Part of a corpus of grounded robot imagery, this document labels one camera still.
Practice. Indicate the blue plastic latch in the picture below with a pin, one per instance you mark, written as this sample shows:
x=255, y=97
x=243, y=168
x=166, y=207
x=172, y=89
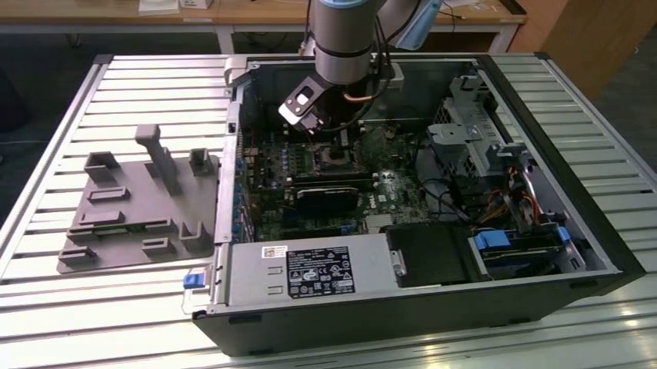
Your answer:
x=195, y=280
x=562, y=236

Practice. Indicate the black plastic bay cover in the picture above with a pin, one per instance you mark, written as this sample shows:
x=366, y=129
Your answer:
x=431, y=253

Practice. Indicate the white code sticker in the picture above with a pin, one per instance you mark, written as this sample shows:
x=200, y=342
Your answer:
x=272, y=251

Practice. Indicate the black graphics card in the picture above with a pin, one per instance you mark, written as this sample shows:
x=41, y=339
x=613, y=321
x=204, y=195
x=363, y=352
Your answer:
x=329, y=200

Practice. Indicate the green motherboard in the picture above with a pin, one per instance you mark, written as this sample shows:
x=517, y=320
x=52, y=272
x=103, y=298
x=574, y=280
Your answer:
x=401, y=192

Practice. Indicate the white box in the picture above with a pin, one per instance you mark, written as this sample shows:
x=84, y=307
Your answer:
x=198, y=4
x=159, y=7

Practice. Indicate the silver metal drive cage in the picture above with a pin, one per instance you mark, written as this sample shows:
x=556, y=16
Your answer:
x=451, y=132

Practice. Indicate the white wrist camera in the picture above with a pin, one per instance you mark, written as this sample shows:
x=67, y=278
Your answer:
x=300, y=100

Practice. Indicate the silver power supply unit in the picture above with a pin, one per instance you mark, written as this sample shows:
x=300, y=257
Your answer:
x=246, y=276

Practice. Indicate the wooden desk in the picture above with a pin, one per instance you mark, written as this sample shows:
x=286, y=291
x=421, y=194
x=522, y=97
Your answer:
x=246, y=17

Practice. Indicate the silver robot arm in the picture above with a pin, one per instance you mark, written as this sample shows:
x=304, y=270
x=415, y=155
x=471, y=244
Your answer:
x=341, y=38

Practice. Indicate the blue disk carrier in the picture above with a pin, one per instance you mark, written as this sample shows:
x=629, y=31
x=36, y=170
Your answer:
x=490, y=240

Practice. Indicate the CPU socket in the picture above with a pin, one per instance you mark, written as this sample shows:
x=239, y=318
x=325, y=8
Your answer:
x=322, y=159

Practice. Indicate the black PC case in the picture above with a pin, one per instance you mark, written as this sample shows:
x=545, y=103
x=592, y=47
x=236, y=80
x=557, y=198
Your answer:
x=410, y=326

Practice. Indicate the grey parts rack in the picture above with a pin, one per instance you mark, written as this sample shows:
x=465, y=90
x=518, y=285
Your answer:
x=134, y=215

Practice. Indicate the small silver heatsink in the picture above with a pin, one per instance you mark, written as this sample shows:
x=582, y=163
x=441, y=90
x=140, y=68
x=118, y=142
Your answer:
x=379, y=223

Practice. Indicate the green RAM stick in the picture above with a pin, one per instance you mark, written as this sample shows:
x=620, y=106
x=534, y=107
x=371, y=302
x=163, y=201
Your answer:
x=110, y=230

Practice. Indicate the wooden cabinet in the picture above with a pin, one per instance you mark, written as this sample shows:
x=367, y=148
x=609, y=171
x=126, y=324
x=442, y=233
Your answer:
x=590, y=38

